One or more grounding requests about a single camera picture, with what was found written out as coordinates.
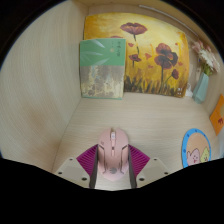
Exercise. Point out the green and beige book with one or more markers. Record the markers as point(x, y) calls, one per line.
point(101, 68)

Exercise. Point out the orange book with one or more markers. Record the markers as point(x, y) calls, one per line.
point(218, 116)

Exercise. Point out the pink and white flower bouquet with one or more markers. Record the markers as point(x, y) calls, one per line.
point(207, 58)

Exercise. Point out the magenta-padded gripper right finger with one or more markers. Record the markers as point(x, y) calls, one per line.
point(140, 161)

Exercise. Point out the pink computer mouse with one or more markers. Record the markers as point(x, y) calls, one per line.
point(112, 153)

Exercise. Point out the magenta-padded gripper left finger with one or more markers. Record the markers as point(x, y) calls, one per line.
point(86, 162)

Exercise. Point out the round blue-rimmed cartoon mouse pad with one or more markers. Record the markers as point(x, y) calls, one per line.
point(196, 148)

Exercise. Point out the white light bar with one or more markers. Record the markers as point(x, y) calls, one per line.
point(170, 17)

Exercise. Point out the white power strip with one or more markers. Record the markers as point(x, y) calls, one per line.
point(189, 91)

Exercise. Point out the pale teal faceted vase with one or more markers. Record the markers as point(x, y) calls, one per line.
point(201, 88)

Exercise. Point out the yellow poppy flower painting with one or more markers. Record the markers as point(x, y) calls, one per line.
point(156, 56)

